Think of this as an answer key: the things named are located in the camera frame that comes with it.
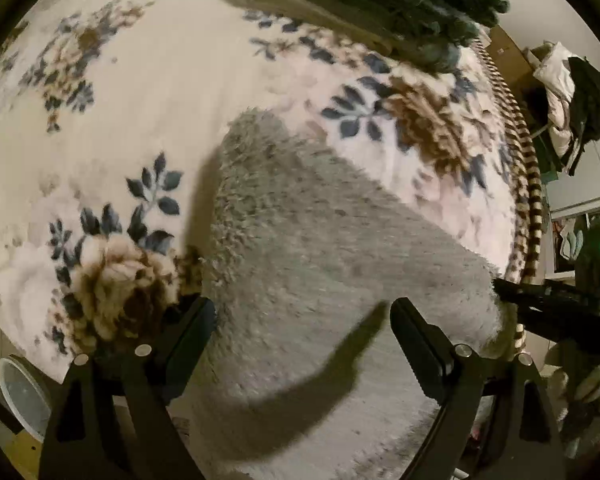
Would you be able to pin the white cabinet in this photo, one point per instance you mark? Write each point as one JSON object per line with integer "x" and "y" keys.
{"x": 590, "y": 185}

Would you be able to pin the cardboard box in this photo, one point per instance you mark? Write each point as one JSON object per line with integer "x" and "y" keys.
{"x": 507, "y": 55}

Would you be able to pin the white plastic bucket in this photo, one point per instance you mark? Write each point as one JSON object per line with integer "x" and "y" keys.
{"x": 25, "y": 400}

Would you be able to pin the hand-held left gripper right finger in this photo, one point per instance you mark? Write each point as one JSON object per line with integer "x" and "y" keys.
{"x": 415, "y": 342}

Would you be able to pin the dark green hanging garment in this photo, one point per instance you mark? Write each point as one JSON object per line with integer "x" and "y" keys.
{"x": 590, "y": 110}

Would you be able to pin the dark green folded cloth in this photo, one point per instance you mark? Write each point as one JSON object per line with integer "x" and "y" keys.
{"x": 405, "y": 5}

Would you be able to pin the grey fluffy towel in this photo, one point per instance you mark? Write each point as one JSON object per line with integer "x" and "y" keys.
{"x": 320, "y": 260}

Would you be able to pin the brown striped bed edge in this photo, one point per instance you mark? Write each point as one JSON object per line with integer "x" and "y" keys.
{"x": 522, "y": 150}

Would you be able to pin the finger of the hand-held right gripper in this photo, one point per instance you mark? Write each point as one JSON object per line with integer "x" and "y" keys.
{"x": 535, "y": 292}
{"x": 560, "y": 322}

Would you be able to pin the floral fleece blanket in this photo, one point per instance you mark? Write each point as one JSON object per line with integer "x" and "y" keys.
{"x": 155, "y": 85}

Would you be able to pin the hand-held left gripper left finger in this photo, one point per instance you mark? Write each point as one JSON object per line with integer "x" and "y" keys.
{"x": 195, "y": 322}

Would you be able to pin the white garment pile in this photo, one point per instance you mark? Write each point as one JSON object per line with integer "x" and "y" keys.
{"x": 555, "y": 90}

